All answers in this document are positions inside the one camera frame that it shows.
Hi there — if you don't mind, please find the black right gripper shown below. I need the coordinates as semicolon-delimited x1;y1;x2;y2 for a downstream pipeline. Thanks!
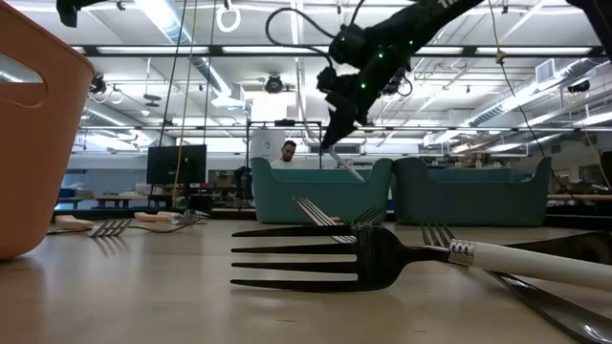
317;42;412;149

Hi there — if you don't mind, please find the orange-handled metal fork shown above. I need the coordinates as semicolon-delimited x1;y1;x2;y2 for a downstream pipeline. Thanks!
47;214;97;235
133;208;211;226
88;217;200;239
352;206;384;229

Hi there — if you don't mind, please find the person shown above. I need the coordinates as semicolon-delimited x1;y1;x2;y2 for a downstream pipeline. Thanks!
270;140;305;170

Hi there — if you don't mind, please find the all-metal silver fork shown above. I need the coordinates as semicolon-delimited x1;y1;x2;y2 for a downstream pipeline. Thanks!
419;222;612;344
292;194;612;267

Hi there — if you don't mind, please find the teal plastic bin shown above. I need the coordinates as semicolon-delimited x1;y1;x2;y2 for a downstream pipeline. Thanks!
250;156;394;226

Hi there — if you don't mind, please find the black utensil in teal bin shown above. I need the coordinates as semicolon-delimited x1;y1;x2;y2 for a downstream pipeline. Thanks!
264;6;337;68

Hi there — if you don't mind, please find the dark blue plastic bin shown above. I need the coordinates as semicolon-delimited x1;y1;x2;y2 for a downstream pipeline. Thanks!
391;156;554;227

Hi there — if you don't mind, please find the black computer monitor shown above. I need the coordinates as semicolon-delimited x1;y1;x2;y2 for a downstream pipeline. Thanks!
145;144;208;186

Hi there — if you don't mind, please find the black ceiling spotlight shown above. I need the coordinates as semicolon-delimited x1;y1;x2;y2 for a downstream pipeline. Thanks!
89;73;109;96

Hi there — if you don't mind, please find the wooden background table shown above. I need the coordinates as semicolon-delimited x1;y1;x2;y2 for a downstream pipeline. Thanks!
547;192;612;203

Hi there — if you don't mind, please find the orange plastic bin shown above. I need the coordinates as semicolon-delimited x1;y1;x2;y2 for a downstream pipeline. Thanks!
0;0;96;262

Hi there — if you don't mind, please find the black metal rack frame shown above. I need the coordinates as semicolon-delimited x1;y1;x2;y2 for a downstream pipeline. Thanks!
245;118;324;171

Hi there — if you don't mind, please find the black round ceiling camera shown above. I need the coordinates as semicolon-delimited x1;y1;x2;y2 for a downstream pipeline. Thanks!
264;74;285;96

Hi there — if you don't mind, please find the black hanging cable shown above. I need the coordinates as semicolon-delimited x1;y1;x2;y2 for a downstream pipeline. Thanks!
203;0;217;145
157;0;188;148

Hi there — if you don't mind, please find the yellow hanging rope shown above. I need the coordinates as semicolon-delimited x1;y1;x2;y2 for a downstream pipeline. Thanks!
170;0;199;203

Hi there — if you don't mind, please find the white cable loop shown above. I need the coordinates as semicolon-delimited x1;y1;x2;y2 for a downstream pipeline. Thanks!
215;3;243;34

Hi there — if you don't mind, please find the silver ceiling duct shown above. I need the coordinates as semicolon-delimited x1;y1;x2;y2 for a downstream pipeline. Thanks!
135;0;233;99

